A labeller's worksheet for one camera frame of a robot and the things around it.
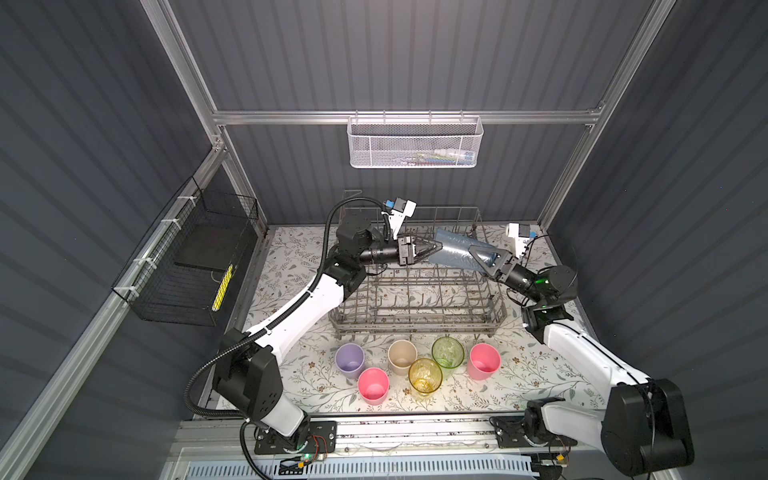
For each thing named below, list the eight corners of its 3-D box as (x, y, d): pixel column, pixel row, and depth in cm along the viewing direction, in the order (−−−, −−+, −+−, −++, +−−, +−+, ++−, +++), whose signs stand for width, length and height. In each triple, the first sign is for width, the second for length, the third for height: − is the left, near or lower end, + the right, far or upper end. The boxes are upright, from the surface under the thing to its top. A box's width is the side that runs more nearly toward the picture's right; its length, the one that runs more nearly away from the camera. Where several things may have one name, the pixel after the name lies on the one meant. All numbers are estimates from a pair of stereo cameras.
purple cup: (336, 385, 83) (331, 374, 75) (339, 355, 88) (335, 342, 81) (364, 385, 83) (361, 374, 75) (365, 355, 88) (363, 342, 81)
